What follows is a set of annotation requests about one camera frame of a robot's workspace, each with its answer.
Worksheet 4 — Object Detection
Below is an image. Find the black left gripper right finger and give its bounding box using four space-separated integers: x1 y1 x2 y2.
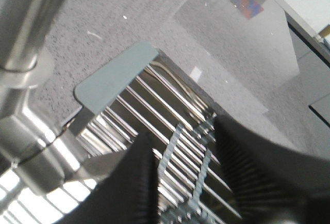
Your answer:
214 115 329 223

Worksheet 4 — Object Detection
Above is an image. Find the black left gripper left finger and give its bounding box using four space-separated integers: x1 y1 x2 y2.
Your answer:
58 133 159 223

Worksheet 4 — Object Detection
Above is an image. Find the roll-up steel drying rack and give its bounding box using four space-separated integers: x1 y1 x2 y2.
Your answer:
74 41 242 223

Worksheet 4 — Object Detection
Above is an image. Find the stainless steel sink basin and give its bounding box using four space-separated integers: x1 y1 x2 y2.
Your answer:
0 105 104 224

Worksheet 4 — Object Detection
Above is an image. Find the stainless steel faucet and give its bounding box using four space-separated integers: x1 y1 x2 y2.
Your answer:
1 0 87 195

